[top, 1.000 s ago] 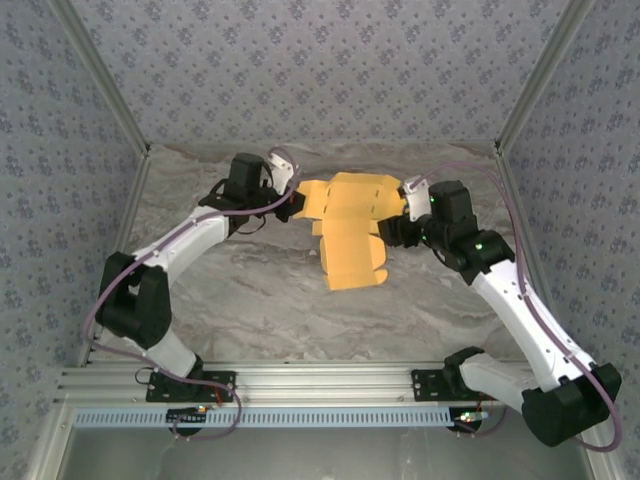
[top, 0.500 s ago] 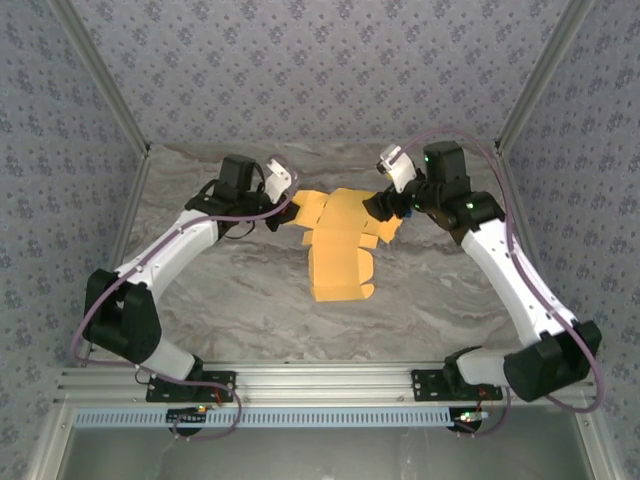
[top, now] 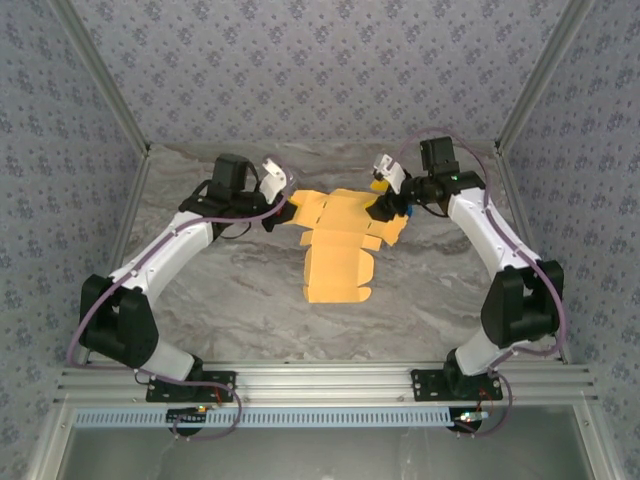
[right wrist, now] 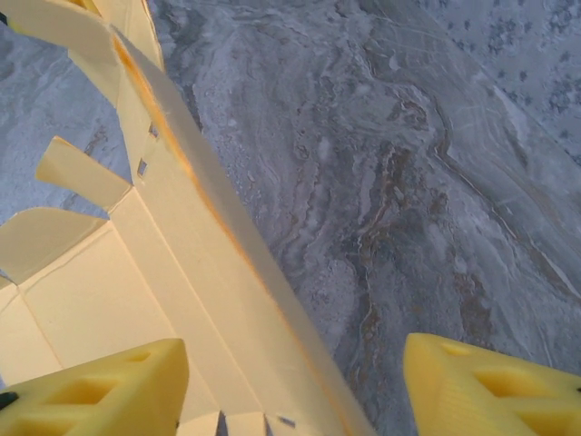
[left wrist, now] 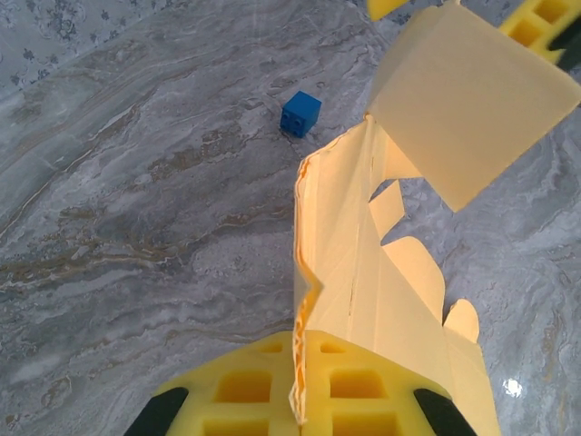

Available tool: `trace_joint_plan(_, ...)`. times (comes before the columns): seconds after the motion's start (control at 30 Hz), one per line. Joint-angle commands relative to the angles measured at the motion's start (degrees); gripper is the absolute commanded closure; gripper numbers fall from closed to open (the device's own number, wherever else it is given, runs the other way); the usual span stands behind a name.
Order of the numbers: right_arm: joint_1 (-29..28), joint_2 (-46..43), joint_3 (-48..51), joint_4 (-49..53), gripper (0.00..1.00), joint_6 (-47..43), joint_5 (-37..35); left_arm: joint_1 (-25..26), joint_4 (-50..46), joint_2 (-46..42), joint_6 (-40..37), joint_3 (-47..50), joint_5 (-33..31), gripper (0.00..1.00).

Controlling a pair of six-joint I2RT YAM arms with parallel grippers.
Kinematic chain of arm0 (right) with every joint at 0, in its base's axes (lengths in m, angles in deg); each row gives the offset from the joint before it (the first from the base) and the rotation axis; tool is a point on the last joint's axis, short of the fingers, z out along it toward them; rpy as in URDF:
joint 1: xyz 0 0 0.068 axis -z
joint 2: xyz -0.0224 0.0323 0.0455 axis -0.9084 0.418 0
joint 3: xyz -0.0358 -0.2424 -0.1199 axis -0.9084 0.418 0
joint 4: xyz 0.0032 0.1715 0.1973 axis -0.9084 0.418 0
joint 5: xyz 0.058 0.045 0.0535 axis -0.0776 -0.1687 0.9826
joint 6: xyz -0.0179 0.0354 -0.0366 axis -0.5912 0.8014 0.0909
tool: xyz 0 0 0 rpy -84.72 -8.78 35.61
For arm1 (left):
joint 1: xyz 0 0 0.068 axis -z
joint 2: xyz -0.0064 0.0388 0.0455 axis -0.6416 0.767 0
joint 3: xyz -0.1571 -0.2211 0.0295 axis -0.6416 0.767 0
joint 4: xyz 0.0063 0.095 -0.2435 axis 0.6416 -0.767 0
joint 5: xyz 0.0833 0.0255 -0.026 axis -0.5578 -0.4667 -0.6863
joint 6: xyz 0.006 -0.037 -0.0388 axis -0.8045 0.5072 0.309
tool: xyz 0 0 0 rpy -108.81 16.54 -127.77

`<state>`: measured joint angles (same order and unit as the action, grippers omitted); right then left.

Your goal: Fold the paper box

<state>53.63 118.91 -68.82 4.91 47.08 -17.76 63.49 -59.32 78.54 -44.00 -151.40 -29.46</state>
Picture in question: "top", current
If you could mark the small circuit board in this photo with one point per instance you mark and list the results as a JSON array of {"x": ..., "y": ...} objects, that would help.
[
  {"x": 470, "y": 417},
  {"x": 187, "y": 415}
]

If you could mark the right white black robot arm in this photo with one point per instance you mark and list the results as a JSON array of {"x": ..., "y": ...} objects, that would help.
[{"x": 480, "y": 230}]

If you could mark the grey metal panel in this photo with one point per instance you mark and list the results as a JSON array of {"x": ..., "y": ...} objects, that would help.
[{"x": 320, "y": 452}]

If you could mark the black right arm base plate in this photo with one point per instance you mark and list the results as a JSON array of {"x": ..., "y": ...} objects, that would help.
[{"x": 427, "y": 387}]

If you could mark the aluminium frame post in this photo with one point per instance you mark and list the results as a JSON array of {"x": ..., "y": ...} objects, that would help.
[
  {"x": 100, "y": 80},
  {"x": 545, "y": 80}
]

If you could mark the aluminium table side rail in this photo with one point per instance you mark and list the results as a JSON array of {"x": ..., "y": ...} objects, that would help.
[{"x": 131, "y": 210}]

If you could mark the yellow paper box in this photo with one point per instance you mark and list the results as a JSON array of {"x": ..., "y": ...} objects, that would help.
[{"x": 330, "y": 260}]

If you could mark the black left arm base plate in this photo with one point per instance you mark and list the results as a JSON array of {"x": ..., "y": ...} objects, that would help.
[{"x": 220, "y": 387}]

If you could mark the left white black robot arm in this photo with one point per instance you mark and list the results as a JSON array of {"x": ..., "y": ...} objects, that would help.
[{"x": 150, "y": 265}]

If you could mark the small blue cylinder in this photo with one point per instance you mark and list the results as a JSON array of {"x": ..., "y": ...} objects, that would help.
[{"x": 409, "y": 211}]

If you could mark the aluminium mounting rail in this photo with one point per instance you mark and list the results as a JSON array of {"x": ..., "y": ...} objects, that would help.
[{"x": 325, "y": 382}]

